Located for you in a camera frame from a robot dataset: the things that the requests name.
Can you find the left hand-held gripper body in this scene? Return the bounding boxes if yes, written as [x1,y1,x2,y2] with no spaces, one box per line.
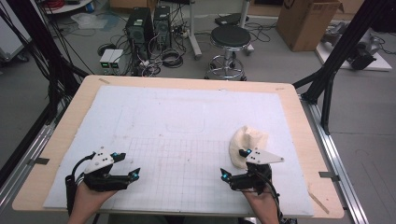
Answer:
[82,147,131,192]

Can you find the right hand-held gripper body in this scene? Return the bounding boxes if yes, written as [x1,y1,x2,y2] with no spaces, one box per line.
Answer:
[229,147,285,196]

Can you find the cream cloth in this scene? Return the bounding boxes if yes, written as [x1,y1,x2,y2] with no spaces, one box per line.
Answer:
[228,125,270,171]

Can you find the person's left hand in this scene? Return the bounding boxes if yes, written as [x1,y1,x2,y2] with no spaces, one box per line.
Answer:
[73,182,119,217]

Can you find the person's right hand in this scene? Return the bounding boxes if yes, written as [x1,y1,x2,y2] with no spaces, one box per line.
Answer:
[242,187,279,217]

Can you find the black table clamp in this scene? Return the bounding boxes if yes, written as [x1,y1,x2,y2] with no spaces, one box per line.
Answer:
[27,157,50,166]
[318,171,341,182]

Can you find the white grid mat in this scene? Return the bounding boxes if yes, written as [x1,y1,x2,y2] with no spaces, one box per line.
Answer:
[42,85,316,217]

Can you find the white power supply box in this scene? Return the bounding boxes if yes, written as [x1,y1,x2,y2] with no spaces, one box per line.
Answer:
[99,49,116,70]
[108,49,125,71]

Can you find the black round stool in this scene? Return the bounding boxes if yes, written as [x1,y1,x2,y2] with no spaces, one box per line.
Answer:
[205,23,254,82]

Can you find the large black computer tower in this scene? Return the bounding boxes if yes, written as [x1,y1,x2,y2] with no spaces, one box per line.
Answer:
[125,7,154,60]

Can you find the white table leg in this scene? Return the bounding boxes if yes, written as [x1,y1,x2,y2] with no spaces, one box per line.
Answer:
[186,0,204,61]
[239,0,255,56]

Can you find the black flat case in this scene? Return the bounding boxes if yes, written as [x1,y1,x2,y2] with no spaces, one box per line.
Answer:
[214,12,250,26]

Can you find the brown cardboard box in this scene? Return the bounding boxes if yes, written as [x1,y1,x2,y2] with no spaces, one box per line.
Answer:
[275,0,344,53]

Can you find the clear plastic bag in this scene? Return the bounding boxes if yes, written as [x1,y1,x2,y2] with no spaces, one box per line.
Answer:
[70,12,120,32]

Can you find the slim black computer tower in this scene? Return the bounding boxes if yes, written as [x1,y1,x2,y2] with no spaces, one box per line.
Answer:
[152,4,172,50]

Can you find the grey and black machine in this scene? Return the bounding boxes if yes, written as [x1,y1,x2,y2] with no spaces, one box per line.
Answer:
[320,21,387,71]

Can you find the white round table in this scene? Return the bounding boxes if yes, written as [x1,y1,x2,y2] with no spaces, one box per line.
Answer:
[43,0,94,15]

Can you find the white board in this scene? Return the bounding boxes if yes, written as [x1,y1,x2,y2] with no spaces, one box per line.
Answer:
[315,29,393,73]

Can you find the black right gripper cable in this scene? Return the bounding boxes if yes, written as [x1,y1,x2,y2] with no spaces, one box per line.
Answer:
[255,167,297,224]

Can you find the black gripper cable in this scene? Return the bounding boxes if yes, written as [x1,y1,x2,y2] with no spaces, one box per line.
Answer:
[255,167,297,224]
[64,151,97,217]

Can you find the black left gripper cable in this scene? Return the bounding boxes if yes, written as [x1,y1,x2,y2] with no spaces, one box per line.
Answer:
[64,151,97,217]

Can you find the aluminium rail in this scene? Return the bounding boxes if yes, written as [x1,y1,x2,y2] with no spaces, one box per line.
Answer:
[300,94,370,224]
[0,124,55,206]

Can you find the coil of black cable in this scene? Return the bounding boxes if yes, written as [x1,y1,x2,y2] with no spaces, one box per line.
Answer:
[162,49,185,69]

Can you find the black frame struts with cables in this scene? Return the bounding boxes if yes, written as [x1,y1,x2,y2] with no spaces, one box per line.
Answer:
[0,0,90,125]

